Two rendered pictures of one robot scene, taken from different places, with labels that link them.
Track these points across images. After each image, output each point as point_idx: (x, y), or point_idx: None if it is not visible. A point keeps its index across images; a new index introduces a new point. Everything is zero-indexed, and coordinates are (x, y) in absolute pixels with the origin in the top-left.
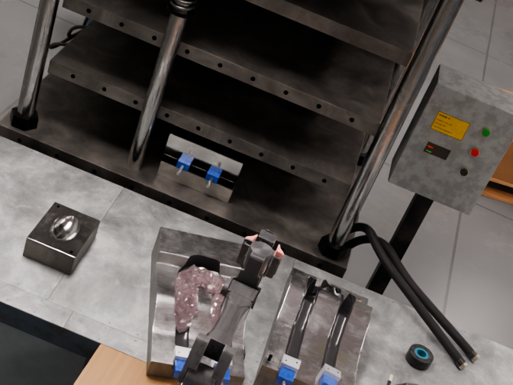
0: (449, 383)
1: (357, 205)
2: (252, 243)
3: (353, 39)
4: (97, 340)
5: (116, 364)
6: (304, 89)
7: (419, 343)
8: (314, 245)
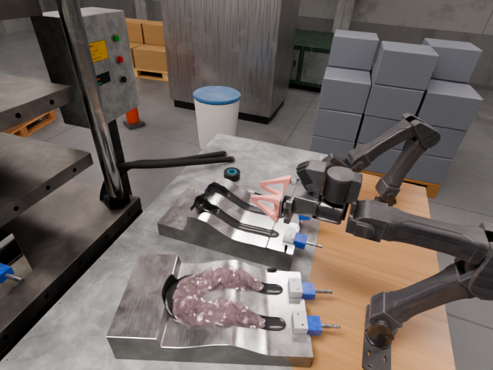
0: (246, 168)
1: (114, 156)
2: (337, 179)
3: None
4: None
5: None
6: None
7: (215, 173)
8: (109, 211)
